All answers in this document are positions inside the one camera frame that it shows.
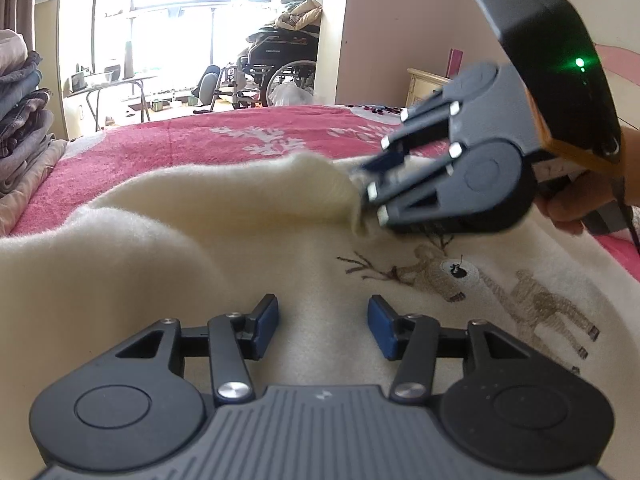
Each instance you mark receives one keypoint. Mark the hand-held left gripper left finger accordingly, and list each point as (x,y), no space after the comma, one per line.
(265,327)

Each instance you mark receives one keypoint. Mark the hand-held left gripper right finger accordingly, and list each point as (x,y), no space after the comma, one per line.
(382,330)

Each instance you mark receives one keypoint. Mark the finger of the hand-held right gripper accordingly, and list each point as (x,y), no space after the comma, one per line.
(415,195)
(425,120)

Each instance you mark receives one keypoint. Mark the cream knit sweater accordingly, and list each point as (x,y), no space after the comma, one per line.
(150,260)

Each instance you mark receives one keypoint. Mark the stack of folded dark clothes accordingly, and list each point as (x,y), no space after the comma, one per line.
(25,110)

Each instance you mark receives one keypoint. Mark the person's right hand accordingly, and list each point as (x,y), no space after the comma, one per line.
(565,210)

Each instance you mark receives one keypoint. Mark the cream wooden nightstand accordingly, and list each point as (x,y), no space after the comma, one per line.
(425,87)

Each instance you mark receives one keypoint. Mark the pink book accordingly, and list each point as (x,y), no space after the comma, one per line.
(454,64)

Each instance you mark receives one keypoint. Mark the white plastic bag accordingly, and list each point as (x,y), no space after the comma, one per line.
(290,95)

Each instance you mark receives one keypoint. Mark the black wheelchair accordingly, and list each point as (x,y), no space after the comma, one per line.
(285,55)

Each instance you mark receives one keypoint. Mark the red floral blanket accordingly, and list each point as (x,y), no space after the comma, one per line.
(150,150)

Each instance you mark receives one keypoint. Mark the grey office chair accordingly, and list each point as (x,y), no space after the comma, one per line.
(205,82)

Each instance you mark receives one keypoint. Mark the folding table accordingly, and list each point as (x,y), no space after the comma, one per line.
(115,80)

